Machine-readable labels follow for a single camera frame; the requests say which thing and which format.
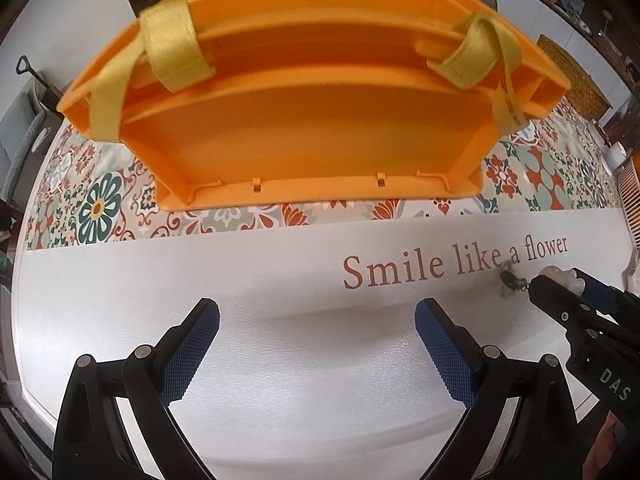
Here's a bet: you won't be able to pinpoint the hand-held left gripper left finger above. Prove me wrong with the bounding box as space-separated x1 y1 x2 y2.
52 298 221 480

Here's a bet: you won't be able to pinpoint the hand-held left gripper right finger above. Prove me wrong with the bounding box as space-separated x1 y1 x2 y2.
415 298 586 480

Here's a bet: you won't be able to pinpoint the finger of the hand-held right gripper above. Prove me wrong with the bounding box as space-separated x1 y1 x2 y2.
529 274 602 342
574 267 640 317

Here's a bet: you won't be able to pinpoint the white figurine keychain with keys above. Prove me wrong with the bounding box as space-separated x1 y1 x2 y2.
500 260 586 297

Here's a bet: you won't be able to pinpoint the orange storage box yellow straps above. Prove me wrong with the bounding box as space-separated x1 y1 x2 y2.
56 0 572 211

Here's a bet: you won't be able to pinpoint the white patterned tablecloth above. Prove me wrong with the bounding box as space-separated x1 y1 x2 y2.
10 0 640 441

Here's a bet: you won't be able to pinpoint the white slatted rack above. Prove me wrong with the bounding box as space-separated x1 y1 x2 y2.
617 157 640 253

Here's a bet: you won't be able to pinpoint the white cup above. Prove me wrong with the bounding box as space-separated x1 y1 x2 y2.
602 142 628 173

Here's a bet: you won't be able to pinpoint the wicker basket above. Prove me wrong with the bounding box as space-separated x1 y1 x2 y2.
537 35 612 120

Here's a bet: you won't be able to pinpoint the grey stroller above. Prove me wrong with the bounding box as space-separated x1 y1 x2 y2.
0 55 58 201

